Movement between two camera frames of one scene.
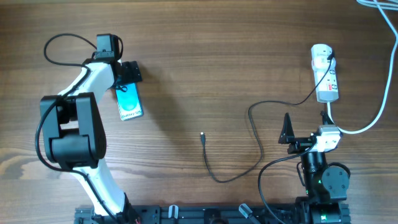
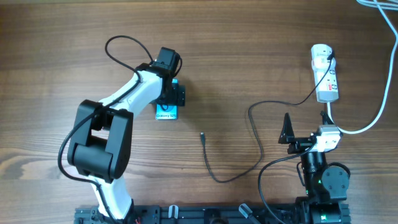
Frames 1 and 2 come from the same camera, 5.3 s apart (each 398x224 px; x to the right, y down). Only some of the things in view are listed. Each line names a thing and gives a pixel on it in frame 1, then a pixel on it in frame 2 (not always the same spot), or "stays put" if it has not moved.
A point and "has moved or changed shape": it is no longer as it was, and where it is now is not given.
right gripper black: [300, 144] stays put
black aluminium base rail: [285, 214] stays put
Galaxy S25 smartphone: [129, 102] has moved or changed shape
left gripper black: [132, 73] to [176, 97]
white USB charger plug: [323, 62] stays put
